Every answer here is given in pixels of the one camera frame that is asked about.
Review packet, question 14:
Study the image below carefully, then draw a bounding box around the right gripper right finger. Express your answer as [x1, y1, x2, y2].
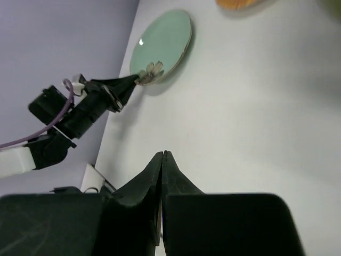
[161, 150, 204, 255]

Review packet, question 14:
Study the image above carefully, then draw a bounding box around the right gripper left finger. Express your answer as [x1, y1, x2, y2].
[114, 152, 163, 255]

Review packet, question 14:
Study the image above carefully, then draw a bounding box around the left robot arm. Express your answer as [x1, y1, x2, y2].
[1, 75, 138, 178]

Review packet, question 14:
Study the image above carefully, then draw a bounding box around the orange woven pattern plate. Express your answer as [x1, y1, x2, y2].
[215, 0, 261, 11]

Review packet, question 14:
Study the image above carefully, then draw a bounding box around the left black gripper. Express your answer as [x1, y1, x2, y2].
[62, 75, 138, 139]

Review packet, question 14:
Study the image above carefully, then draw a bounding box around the mint green flower plate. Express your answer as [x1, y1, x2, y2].
[129, 9, 193, 86]

